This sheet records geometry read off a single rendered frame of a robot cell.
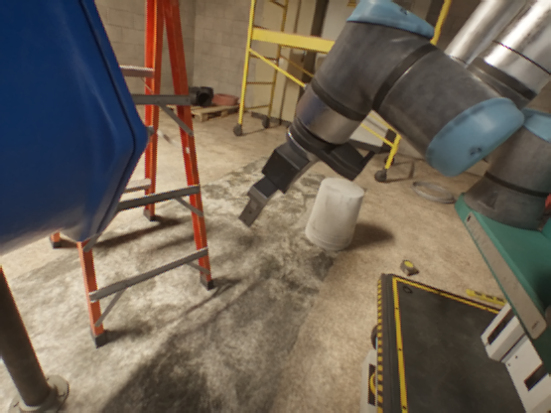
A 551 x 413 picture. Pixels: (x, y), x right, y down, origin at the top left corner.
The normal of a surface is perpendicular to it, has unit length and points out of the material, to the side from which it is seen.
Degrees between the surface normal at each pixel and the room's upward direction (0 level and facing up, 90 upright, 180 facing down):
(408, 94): 88
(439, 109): 79
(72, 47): 66
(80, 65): 70
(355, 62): 98
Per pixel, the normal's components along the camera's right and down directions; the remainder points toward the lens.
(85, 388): 0.17, -0.88
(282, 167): -0.48, 0.43
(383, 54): -0.52, 0.06
